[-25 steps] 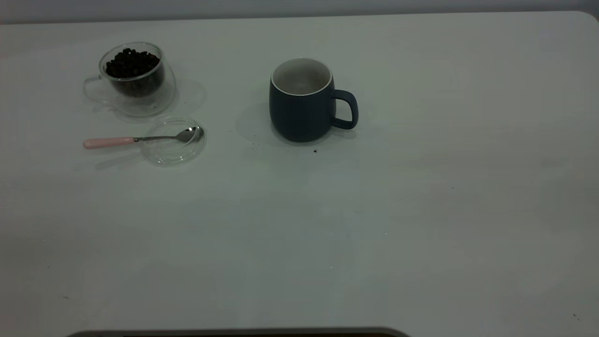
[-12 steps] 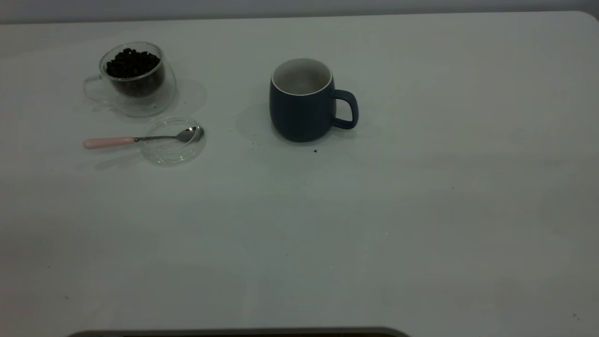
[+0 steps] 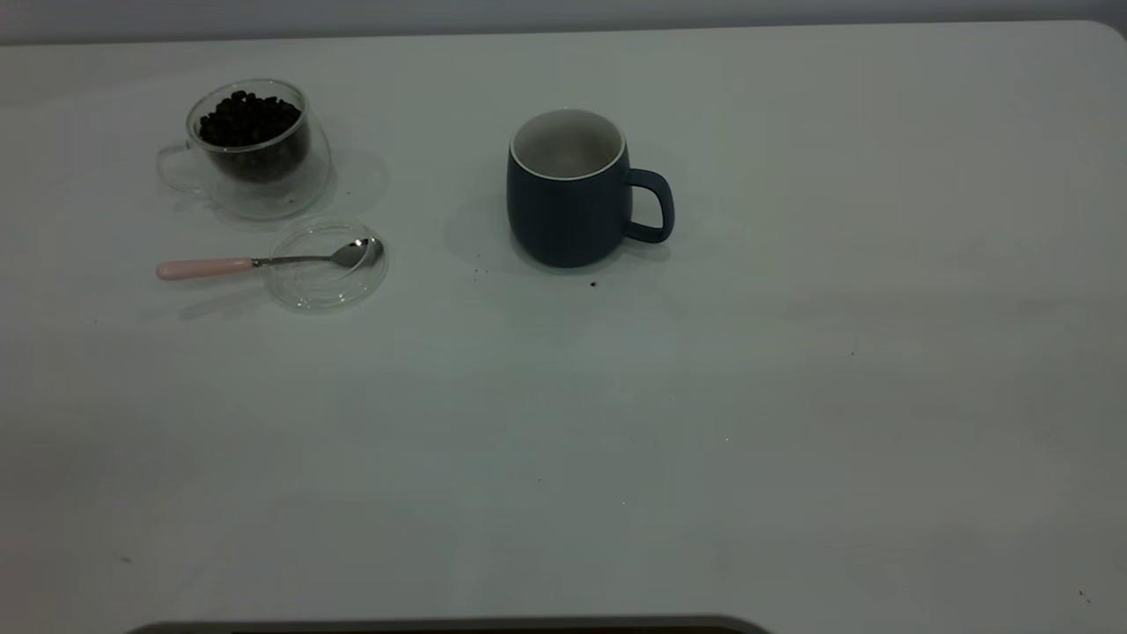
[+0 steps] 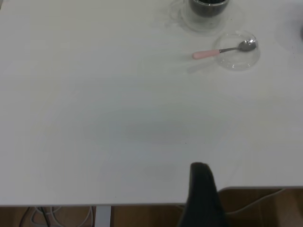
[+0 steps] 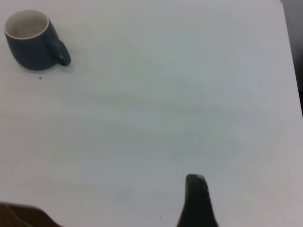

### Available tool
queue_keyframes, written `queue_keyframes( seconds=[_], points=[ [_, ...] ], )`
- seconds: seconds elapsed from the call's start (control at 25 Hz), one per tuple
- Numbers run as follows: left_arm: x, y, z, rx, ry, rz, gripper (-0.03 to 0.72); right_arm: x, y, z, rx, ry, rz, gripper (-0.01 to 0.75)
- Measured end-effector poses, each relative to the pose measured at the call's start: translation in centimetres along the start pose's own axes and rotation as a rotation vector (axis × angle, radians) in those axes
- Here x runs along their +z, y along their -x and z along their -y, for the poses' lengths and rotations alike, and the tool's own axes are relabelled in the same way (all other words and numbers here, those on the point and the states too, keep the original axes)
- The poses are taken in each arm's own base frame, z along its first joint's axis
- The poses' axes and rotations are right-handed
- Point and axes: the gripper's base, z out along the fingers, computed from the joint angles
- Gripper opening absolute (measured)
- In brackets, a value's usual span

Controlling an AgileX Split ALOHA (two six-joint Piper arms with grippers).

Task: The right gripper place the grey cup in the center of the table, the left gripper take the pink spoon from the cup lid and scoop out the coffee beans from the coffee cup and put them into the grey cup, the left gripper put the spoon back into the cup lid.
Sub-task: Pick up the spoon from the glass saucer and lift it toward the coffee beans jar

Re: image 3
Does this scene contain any clear round glass lid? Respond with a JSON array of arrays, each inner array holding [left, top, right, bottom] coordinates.
[[264, 216, 389, 312]]

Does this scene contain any clear double-wall glass cup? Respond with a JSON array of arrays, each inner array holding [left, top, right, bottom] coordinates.
[[157, 77, 333, 221]]

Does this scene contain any dark blue-grey ceramic mug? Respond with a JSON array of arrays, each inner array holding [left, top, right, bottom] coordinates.
[[506, 108, 676, 269]]

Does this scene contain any metal spoon with pink handle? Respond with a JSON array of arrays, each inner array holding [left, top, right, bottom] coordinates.
[[157, 238, 385, 282]]

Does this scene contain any dark coffee beans pile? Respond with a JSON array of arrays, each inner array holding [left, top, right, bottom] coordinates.
[[198, 90, 306, 181]]

